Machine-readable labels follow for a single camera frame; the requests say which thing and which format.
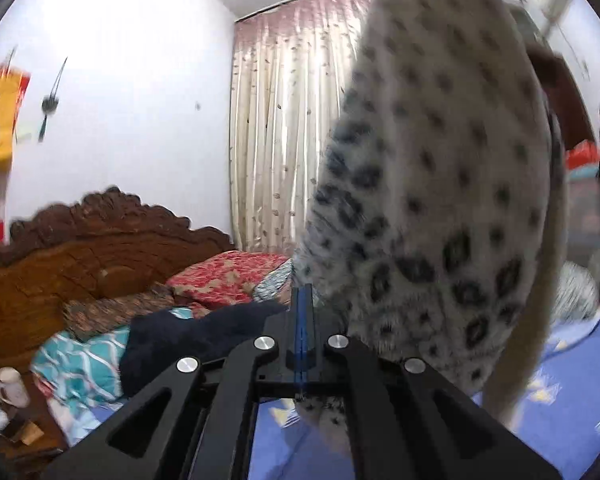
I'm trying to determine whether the carved wooden headboard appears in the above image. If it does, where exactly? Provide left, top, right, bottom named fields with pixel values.
left=0, top=186, right=236, bottom=381

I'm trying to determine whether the dark navy fleece garment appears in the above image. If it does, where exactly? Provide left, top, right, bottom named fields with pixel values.
left=120, top=300, right=288, bottom=398

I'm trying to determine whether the red box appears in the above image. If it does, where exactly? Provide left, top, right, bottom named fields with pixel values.
left=565, top=141, right=600, bottom=171

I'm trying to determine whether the cream spotted fleece garment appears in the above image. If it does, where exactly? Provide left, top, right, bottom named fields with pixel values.
left=292, top=0, right=571, bottom=453

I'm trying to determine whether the teal wavy-pattern blanket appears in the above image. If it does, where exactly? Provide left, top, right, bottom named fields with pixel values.
left=30, top=307, right=196, bottom=448

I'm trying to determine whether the brown wooden panel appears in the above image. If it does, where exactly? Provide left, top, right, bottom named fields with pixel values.
left=527, top=42, right=598, bottom=153

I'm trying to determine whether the wooden nightstand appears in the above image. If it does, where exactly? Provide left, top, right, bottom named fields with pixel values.
left=0, top=370, right=68, bottom=480

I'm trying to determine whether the clear plastic storage box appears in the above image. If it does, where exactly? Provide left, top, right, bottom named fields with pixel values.
left=565, top=167, right=600, bottom=266

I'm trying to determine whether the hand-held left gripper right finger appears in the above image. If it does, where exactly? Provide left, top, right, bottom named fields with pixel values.
left=300, top=284, right=563, bottom=480

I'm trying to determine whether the white mug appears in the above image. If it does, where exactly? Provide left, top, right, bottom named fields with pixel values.
left=0, top=366, right=31, bottom=408

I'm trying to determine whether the floral patchwork quilt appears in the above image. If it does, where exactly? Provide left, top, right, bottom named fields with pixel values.
left=165, top=251, right=600, bottom=326

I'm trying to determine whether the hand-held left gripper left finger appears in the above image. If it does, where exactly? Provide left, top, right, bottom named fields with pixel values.
left=40, top=284, right=302, bottom=480

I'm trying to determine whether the dark wall hanging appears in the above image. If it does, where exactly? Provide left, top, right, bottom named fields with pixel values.
left=37, top=57, right=68, bottom=143

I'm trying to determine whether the dark floral pillow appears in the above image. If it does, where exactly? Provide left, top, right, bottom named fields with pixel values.
left=62, top=292, right=176, bottom=343

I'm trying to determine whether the blue printed bed sheet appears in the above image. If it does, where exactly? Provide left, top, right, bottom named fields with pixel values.
left=87, top=310, right=600, bottom=480

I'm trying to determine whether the beige leaf-print curtain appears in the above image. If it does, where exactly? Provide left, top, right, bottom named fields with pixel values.
left=229, top=0, right=376, bottom=271

